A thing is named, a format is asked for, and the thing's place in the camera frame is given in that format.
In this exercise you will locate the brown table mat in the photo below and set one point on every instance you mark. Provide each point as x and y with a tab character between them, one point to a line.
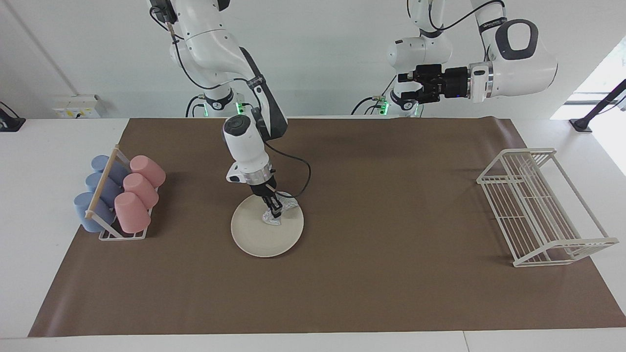
367	283

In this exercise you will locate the black table clamp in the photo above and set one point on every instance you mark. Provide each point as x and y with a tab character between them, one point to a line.
10	122

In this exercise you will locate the silver foil bag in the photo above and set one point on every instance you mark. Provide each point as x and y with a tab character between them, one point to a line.
288	203

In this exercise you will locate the blue cup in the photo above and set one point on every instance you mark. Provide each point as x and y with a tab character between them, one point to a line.
105	164
88	212
100	188

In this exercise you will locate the white wall socket box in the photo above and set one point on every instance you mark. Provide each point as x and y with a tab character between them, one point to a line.
78	106

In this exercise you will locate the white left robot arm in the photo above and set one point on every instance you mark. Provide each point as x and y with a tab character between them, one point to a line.
518	68

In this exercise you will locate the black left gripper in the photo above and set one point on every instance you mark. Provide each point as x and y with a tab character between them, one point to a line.
430	83

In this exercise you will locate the pink cup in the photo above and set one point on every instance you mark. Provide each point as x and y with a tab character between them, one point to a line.
149	171
131	215
142	190

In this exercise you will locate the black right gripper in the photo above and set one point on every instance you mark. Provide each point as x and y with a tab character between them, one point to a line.
261	188

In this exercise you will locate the cream round plate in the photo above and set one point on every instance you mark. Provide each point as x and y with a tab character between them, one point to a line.
259	239

